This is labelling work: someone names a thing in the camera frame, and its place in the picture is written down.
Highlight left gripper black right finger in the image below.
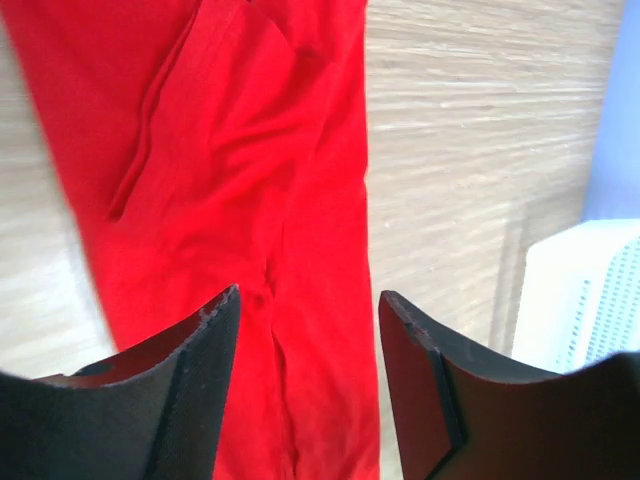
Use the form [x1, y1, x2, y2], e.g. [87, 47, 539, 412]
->
[379, 291, 639, 479]

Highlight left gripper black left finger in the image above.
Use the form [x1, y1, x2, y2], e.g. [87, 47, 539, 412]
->
[1, 285, 241, 479]

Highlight red t shirt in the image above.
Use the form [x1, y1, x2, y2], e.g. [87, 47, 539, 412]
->
[1, 1, 380, 479]

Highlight white plastic perforated basket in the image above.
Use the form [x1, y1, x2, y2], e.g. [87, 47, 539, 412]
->
[511, 219, 639, 374]

